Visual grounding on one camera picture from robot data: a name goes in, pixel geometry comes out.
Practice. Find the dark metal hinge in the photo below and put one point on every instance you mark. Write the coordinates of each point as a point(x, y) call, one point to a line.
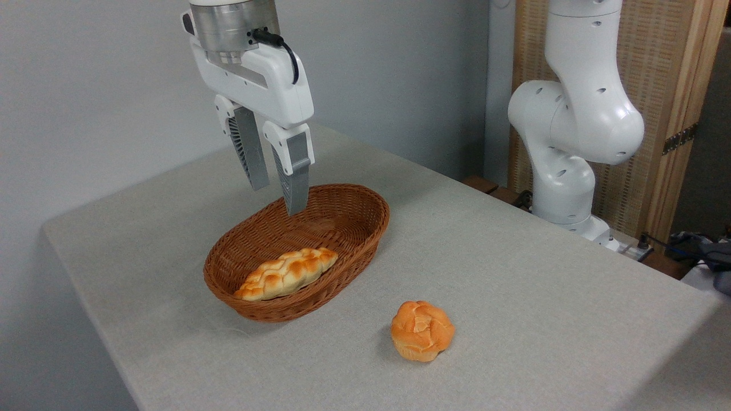
point(679, 138)

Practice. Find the black clamp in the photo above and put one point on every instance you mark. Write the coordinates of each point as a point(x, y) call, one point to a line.
point(522, 200)

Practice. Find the wooden woven screen panel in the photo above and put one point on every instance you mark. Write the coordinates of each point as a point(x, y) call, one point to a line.
point(657, 68)

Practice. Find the round orange bread roll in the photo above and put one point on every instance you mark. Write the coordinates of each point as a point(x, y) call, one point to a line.
point(421, 331)

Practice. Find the grey fabric table cover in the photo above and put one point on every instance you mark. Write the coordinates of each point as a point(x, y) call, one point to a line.
point(514, 285)

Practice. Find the brown oval wicker basket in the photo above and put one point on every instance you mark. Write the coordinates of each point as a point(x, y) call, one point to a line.
point(342, 220)

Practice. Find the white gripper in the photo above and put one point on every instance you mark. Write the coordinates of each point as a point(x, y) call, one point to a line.
point(274, 85)

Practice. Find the long braided bread loaf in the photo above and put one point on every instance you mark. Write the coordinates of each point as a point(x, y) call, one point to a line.
point(285, 274)

